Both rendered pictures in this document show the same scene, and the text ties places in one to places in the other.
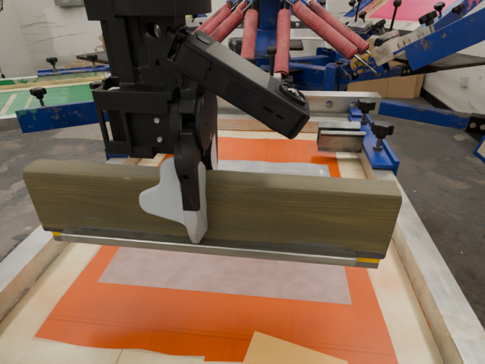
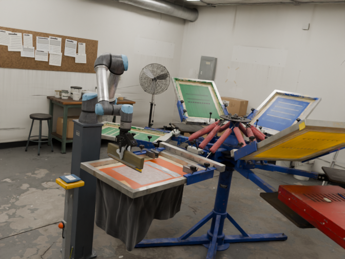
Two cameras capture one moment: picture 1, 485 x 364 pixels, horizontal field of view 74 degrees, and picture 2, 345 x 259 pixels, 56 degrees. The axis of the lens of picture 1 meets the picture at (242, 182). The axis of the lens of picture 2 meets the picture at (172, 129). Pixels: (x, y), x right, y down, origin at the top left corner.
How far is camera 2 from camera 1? 1.97 m
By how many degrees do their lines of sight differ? 37
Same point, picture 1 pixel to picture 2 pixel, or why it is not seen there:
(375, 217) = (138, 161)
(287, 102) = (131, 142)
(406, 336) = not seen: hidden behind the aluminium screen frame
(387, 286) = not seen: hidden behind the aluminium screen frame
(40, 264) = (105, 163)
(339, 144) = (187, 170)
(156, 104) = (119, 138)
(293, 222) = (131, 159)
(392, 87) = not seen: outside the picture
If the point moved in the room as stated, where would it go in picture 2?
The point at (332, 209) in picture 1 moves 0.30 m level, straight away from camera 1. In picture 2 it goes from (134, 159) to (172, 155)
